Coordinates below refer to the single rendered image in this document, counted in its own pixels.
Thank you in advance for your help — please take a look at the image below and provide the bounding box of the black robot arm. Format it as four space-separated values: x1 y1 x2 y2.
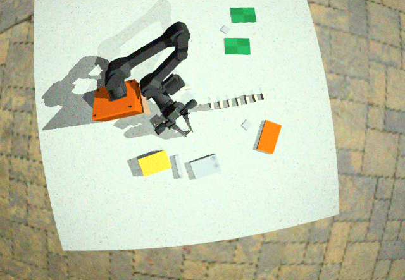
105 21 190 123

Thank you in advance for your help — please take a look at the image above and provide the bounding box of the yellow rectangular block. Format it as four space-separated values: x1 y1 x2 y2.
139 150 171 177

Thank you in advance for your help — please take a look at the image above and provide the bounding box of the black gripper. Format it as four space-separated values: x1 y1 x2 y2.
154 98 198 137

